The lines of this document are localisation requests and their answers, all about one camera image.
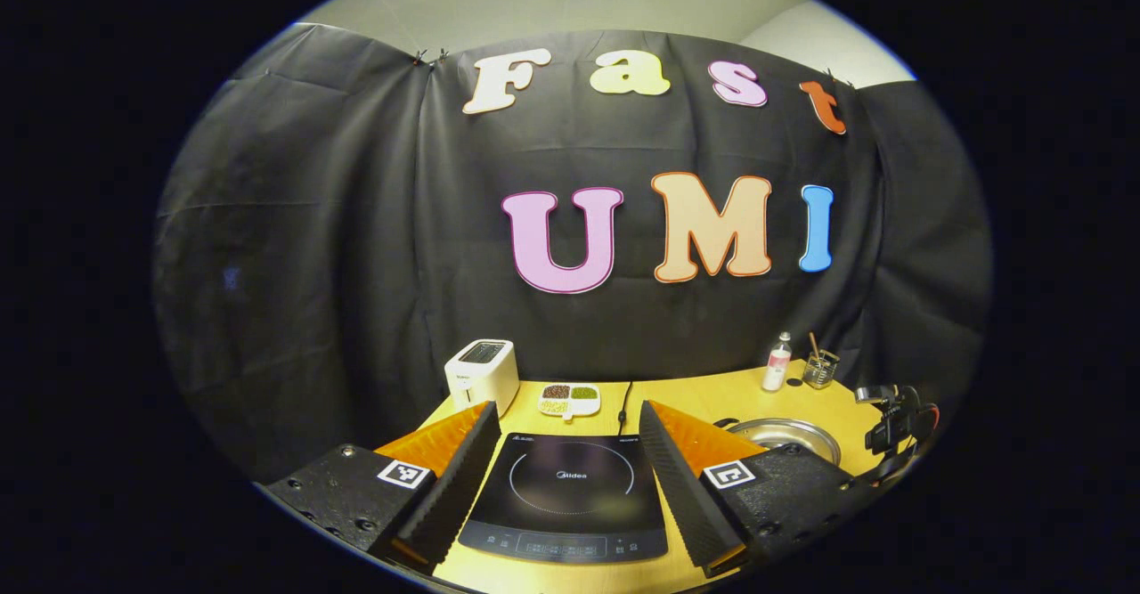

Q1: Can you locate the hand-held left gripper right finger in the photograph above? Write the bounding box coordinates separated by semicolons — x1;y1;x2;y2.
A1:
638;400;883;579

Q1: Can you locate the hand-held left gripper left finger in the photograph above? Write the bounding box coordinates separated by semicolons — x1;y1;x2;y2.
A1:
265;401;501;575

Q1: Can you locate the black induction cooktop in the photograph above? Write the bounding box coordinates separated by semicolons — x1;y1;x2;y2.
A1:
458;434;669;565

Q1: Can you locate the steel pot with black handles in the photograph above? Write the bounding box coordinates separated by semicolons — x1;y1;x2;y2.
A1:
712;417;843;468

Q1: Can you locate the white toaster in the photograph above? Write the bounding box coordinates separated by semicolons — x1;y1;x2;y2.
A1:
444;338;520;417

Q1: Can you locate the clear bottle with pink label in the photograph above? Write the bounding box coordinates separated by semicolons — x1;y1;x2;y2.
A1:
761;332;794;393

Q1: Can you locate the white divided plate of beans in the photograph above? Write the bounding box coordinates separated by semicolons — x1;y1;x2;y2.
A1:
538;383;602;422

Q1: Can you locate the black backdrop cloth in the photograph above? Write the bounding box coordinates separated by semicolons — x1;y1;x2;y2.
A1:
151;22;994;484

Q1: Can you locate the wire mesh holder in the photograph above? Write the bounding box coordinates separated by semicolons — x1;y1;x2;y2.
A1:
802;349;841;390

